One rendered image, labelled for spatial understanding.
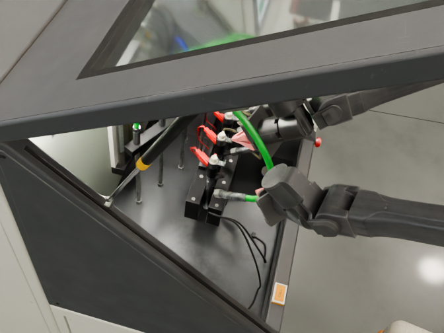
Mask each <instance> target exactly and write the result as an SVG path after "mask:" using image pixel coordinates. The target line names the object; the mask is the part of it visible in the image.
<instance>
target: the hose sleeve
mask: <svg viewBox="0 0 444 333"><path fill-rule="evenodd" d="M247 195H248V194H242V193H237V192H230V191H226V190H221V191H220V192H219V197H220V198H224V199H230V200H236V201H240V202H247V201H246V200H245V197H246V196H247Z"/></svg>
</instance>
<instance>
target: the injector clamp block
mask: <svg viewBox="0 0 444 333"><path fill-rule="evenodd" d="M238 127H240V125H238V124H237V122H236V124H235V128H234V129H237V128H238ZM235 147H237V148H238V147H243V145H241V144H240V143H236V142H234V141H233V142H232V143H229V146H228V148H227V150H231V149H232V148H235ZM240 155H241V154H239V155H235V156H232V155H228V156H226V157H225V158H224V160H223V162H225V160H226V163H225V166H221V167H220V168H219V173H222V172H224V173H225V177H224V178H220V179H219V180H217V182H216V185H215V187H213V190H212V193H211V200H210V203H209V206H208V211H207V217H206V223H209V224H212V225H216V226H219V224H220V221H221V218H219V217H216V216H213V215H211V214H209V213H208V212H211V213H215V214H217V215H220V216H222V214H223V211H224V208H225V206H226V205H227V201H228V199H224V198H215V196H214V195H213V193H214V191H215V190H216V189H221V190H226V191H231V188H232V185H233V181H234V178H235V173H236V169H237V165H238V162H239V158H240ZM206 171H207V169H206V170H201V169H199V168H198V169H197V171H196V174H195V177H194V179H193V182H192V185H191V187H190V191H189V192H188V196H187V198H186V204H185V210H184V216H185V217H187V218H190V219H195V220H198V216H199V214H200V210H201V208H202V204H203V202H204V197H205V189H206V180H207V178H206Z"/></svg>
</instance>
